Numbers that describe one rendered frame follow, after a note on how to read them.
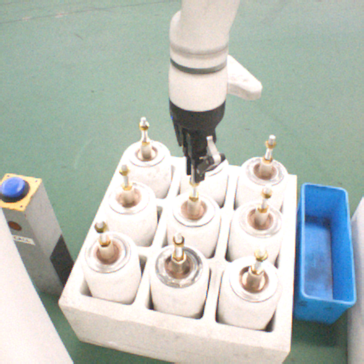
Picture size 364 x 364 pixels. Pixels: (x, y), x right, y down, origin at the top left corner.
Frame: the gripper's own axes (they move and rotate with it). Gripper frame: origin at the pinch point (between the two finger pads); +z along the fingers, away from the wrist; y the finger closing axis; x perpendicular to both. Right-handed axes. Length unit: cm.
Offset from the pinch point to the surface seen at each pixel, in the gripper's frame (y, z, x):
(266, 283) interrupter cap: 18.0, 10.1, 3.5
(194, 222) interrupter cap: 2.7, 10.0, -1.2
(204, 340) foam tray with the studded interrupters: 18.8, 19.3, -7.3
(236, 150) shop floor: -32, 35, 31
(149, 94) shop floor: -69, 35, 18
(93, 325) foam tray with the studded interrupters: 6.7, 23.6, -23.0
